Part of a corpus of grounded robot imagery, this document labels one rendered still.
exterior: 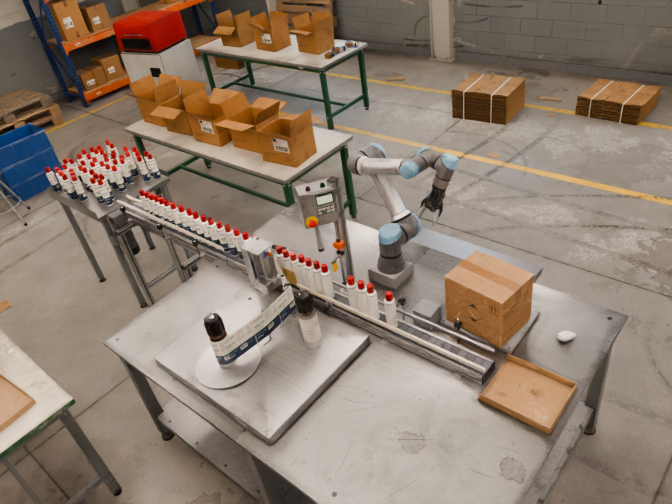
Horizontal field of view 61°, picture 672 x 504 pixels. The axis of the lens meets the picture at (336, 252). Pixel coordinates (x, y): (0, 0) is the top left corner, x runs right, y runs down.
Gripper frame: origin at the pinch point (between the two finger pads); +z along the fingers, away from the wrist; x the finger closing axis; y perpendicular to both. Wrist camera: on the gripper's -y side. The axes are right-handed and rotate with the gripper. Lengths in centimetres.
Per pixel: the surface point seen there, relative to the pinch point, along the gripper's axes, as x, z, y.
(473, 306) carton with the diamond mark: 39, 12, 33
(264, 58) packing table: -296, 73, -327
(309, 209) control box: -46, 2, 37
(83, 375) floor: -174, 201, 47
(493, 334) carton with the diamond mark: 52, 19, 34
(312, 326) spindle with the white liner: -19, 40, 63
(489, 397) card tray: 61, 30, 59
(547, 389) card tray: 80, 21, 48
